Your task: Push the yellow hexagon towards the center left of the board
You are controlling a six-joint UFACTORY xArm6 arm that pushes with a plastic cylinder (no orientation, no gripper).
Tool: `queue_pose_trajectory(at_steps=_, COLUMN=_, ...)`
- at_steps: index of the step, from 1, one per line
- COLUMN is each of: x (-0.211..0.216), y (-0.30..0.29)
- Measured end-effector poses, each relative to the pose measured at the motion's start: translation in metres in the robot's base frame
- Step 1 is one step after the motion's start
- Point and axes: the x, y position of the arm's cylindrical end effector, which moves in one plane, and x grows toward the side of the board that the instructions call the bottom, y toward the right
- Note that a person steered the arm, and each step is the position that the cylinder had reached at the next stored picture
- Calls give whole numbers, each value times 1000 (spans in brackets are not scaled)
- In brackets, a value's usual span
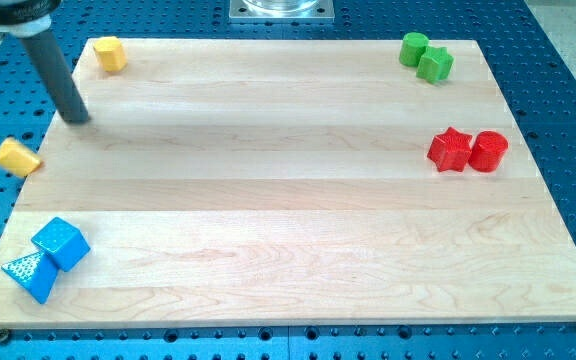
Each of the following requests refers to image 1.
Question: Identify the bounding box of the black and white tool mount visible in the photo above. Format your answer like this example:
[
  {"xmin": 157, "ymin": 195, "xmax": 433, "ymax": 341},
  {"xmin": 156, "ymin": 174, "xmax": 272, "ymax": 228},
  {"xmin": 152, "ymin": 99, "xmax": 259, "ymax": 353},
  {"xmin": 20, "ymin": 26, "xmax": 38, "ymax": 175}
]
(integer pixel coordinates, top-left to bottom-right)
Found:
[{"xmin": 0, "ymin": 0, "xmax": 61, "ymax": 38}]

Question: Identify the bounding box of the blue triangle block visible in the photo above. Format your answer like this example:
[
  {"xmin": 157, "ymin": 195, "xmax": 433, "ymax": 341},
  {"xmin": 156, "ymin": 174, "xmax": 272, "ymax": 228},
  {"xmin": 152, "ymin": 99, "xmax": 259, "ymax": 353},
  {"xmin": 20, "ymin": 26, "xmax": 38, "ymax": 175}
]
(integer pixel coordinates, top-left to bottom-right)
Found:
[{"xmin": 1, "ymin": 251, "xmax": 59, "ymax": 304}]

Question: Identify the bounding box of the yellow hexagon block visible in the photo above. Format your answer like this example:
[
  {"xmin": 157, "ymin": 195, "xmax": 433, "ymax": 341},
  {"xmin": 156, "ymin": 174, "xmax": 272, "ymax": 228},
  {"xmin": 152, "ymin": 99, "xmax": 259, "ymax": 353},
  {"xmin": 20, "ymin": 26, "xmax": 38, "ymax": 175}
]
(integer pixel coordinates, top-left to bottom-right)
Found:
[{"xmin": 93, "ymin": 36, "xmax": 127, "ymax": 72}]

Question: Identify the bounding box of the blue cube block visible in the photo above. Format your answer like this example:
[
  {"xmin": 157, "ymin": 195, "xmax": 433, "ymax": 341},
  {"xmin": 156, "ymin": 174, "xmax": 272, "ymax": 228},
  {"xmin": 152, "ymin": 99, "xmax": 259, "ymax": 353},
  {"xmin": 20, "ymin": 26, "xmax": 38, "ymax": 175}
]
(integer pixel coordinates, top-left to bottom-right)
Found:
[{"xmin": 31, "ymin": 217, "xmax": 90, "ymax": 272}]

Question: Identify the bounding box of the green star block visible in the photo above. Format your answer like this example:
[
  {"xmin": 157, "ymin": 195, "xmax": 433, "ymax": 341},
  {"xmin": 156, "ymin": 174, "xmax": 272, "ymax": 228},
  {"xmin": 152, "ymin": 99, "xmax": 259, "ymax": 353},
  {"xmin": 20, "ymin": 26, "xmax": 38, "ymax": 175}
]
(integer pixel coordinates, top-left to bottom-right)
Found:
[{"xmin": 416, "ymin": 46, "xmax": 454, "ymax": 84}]

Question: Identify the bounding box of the yellow block off board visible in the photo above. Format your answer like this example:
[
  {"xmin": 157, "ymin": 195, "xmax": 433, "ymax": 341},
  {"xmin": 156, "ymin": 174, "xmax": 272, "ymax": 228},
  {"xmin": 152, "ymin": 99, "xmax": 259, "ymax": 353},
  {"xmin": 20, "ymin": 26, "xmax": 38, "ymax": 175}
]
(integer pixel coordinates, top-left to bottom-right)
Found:
[{"xmin": 0, "ymin": 137, "xmax": 42, "ymax": 178}]

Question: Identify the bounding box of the red star block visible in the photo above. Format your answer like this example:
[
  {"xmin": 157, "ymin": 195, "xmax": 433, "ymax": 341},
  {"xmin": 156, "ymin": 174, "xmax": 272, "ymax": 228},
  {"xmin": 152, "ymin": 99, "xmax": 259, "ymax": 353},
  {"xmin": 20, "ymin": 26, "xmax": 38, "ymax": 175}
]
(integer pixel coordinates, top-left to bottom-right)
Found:
[{"xmin": 427, "ymin": 127, "xmax": 473, "ymax": 172}]

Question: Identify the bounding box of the left board stop screw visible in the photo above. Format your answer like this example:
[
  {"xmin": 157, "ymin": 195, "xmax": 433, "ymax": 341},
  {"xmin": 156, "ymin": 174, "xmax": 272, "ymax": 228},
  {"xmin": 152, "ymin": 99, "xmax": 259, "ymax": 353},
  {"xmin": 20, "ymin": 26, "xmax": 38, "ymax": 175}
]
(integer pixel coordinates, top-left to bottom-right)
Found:
[{"xmin": 0, "ymin": 329, "xmax": 12, "ymax": 345}]

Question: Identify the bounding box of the wooden board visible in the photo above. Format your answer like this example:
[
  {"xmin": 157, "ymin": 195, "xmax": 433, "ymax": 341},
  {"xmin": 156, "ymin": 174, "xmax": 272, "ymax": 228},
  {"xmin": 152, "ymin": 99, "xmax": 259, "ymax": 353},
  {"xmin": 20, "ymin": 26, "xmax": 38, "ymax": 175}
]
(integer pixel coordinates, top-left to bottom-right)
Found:
[{"xmin": 0, "ymin": 39, "xmax": 576, "ymax": 329}]

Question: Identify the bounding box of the green cylinder block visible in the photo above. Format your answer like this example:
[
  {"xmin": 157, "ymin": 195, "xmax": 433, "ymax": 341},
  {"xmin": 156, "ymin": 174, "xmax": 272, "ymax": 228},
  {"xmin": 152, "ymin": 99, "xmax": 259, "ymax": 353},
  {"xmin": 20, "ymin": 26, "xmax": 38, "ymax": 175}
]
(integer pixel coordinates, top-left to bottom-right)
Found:
[{"xmin": 399, "ymin": 32, "xmax": 429, "ymax": 67}]

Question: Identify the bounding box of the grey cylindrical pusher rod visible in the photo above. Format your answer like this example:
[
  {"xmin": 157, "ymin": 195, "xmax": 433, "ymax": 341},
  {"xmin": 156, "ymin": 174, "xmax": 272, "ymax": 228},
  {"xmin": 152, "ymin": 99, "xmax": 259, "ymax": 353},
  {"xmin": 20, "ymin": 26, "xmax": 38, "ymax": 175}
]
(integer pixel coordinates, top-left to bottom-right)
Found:
[{"xmin": 20, "ymin": 29, "xmax": 89, "ymax": 124}]

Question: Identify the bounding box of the red cylinder block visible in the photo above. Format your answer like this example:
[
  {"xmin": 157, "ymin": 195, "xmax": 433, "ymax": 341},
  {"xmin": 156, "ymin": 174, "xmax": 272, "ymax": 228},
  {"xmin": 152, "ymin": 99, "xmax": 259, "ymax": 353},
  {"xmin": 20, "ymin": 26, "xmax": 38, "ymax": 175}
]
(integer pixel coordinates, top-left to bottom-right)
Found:
[{"xmin": 468, "ymin": 131, "xmax": 509, "ymax": 173}]

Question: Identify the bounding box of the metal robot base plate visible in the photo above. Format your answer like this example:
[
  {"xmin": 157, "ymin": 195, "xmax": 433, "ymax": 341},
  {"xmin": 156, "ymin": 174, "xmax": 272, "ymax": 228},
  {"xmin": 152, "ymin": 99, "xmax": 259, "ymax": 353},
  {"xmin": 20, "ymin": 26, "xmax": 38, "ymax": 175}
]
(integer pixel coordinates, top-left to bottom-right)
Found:
[{"xmin": 228, "ymin": 0, "xmax": 335, "ymax": 23}]

